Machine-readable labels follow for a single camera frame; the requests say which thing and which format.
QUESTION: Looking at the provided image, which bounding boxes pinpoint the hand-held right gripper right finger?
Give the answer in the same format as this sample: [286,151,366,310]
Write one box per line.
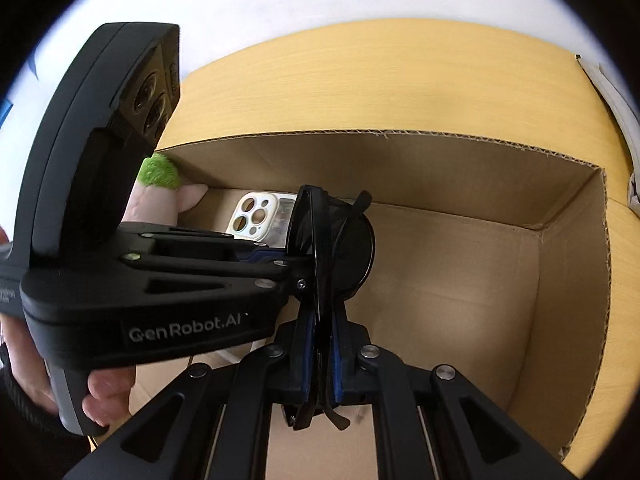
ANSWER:
[327,300,576,480]

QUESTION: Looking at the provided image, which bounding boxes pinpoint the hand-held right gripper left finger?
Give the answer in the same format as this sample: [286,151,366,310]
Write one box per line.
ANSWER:
[65,305,321,480]

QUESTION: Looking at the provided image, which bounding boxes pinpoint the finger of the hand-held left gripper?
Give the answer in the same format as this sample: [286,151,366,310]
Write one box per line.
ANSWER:
[117,222,301,266]
[120,255,311,311]

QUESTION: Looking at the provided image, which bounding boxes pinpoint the black sunglasses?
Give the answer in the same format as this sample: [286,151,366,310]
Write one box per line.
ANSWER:
[280,185,376,432]

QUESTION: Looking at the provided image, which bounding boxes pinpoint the brown cardboard box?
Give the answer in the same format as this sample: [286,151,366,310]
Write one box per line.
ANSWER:
[87,127,613,480]

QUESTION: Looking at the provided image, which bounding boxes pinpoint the person's left hand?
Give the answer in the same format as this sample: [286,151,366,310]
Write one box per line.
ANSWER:
[0,310,137,427]

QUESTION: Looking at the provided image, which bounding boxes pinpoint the teal pink green plush toy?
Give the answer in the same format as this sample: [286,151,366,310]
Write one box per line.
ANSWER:
[122,154,208,226]

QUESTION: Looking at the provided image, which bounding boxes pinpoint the white phone case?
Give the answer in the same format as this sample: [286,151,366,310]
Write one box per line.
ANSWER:
[225,191,296,250]

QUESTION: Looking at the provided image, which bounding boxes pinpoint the grey cloth bag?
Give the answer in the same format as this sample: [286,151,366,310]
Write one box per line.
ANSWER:
[575,52,640,211]

